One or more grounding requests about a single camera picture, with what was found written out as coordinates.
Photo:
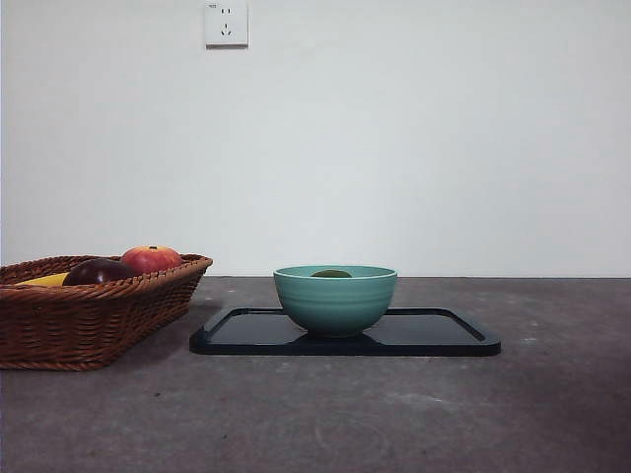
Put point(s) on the green avocado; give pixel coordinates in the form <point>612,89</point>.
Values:
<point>331,273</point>

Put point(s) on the teal bowl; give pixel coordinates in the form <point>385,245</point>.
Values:
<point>335,305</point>

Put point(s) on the dark rectangular tray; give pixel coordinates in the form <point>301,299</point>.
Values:
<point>429,335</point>

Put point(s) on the red apple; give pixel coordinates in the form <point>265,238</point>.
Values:
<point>153,258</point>

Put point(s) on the dark purple plum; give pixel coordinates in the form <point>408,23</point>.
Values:
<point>98,272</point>

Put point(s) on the brown wicker basket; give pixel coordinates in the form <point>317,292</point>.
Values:
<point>74,325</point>

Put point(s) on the yellow banana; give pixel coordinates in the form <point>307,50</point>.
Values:
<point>44,280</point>

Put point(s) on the white wall socket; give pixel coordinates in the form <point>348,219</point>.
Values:
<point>227,25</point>

